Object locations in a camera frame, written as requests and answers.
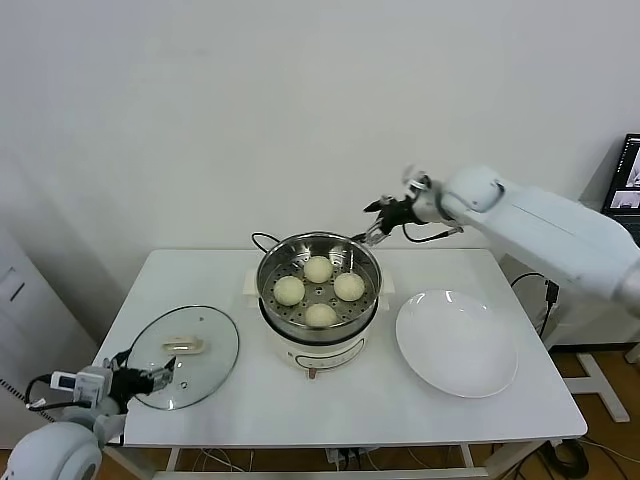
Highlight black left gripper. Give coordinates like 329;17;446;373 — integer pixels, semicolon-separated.
102;349;177;404

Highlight white steamed baozi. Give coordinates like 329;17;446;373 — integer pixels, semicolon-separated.
333;272;365;302
302;255;333;284
273;275;306;307
304;302;338;329

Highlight white floor cables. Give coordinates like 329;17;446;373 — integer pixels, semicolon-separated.
194;448;326;474

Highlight perforated steel steamer basket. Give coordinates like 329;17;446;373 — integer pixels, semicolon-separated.
256;230;384;335

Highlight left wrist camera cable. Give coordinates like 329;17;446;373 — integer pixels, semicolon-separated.
24;375;55;412

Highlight black cooker power cord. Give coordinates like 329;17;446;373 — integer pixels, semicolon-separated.
251;232;281;256

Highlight white cabinet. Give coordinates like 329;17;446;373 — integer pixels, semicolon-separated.
0;219;101;451

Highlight white side table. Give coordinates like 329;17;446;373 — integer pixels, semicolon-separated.
542;197;640;424

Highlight glass pot lid cream handle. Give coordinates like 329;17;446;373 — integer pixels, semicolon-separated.
125;304;241;412

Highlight black cable with adapter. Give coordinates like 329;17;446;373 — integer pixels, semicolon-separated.
510;272;561;341

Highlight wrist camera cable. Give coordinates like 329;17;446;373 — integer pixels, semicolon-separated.
402;222;464;244
24;375;55;412

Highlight white round plate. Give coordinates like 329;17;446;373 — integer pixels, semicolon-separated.
395;289;520;399

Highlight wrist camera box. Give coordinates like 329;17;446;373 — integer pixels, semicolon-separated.
49;365;112;401
399;163;436;194

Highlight white power strip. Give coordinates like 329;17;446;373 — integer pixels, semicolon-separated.
327;448;369;471

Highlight cream electric cooker pot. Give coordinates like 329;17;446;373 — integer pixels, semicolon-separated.
242;267;396;384

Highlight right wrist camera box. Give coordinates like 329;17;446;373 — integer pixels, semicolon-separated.
399;163;436;194

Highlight black cable coil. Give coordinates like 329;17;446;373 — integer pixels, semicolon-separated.
547;439;594;479

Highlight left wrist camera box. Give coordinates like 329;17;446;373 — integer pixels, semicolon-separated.
49;365;112;401

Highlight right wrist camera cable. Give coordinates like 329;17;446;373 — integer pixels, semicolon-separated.
402;222;464;244

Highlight white table frame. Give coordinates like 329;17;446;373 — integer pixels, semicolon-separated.
124;439;566;480

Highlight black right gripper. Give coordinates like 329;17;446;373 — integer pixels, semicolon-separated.
352;197;419;246

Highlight black open laptop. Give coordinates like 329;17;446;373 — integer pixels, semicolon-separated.
602;132;640;216

